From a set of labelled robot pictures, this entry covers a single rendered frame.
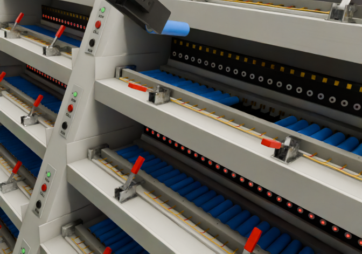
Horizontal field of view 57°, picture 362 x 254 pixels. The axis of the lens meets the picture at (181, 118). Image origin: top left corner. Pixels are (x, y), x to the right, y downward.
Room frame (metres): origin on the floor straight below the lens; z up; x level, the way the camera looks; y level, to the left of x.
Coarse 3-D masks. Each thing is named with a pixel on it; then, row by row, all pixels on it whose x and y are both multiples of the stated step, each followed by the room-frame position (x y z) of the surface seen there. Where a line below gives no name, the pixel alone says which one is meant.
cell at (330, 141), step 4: (332, 136) 0.51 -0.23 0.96; (336, 136) 0.51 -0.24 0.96; (340, 136) 0.52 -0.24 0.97; (344, 136) 0.53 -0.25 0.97; (324, 140) 0.50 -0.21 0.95; (328, 140) 0.49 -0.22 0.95; (332, 140) 0.50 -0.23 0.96; (336, 140) 0.50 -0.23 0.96; (340, 140) 0.51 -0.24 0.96; (344, 140) 0.53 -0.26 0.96; (332, 144) 0.49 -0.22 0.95; (336, 144) 0.50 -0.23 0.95
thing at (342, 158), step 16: (128, 80) 0.71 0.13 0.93; (144, 80) 0.70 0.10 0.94; (176, 96) 0.64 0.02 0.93; (192, 96) 0.61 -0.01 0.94; (208, 112) 0.59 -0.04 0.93; (224, 112) 0.57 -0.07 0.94; (240, 112) 0.56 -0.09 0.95; (240, 128) 0.53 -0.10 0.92; (256, 128) 0.53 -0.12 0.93; (272, 128) 0.51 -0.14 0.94; (304, 144) 0.48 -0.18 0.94; (320, 144) 0.47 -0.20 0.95; (336, 160) 0.45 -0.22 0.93; (352, 160) 0.44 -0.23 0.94; (352, 176) 0.42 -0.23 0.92
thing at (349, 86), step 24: (192, 48) 0.78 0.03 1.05; (216, 48) 0.74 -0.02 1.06; (216, 72) 0.75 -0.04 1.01; (240, 72) 0.70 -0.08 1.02; (264, 72) 0.67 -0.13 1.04; (288, 72) 0.63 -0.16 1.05; (312, 72) 0.60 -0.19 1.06; (312, 96) 0.61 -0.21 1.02; (336, 96) 0.58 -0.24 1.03; (360, 96) 0.55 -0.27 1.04
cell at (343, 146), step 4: (348, 140) 0.50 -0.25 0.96; (352, 140) 0.51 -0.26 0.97; (356, 140) 0.51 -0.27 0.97; (340, 144) 0.49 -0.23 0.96; (344, 144) 0.49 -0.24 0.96; (348, 144) 0.49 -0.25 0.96; (352, 144) 0.50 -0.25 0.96; (356, 144) 0.51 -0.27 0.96; (344, 148) 0.48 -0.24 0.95; (348, 148) 0.48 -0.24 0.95; (352, 148) 0.49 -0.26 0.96
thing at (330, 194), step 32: (96, 64) 0.72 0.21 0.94; (128, 64) 0.78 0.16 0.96; (96, 96) 0.73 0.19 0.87; (128, 96) 0.65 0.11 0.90; (288, 96) 0.63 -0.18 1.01; (160, 128) 0.60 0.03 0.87; (192, 128) 0.55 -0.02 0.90; (224, 128) 0.54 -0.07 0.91; (224, 160) 0.51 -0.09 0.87; (256, 160) 0.47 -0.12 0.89; (288, 192) 0.44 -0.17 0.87; (320, 192) 0.41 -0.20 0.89; (352, 192) 0.40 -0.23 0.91; (352, 224) 0.39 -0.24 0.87
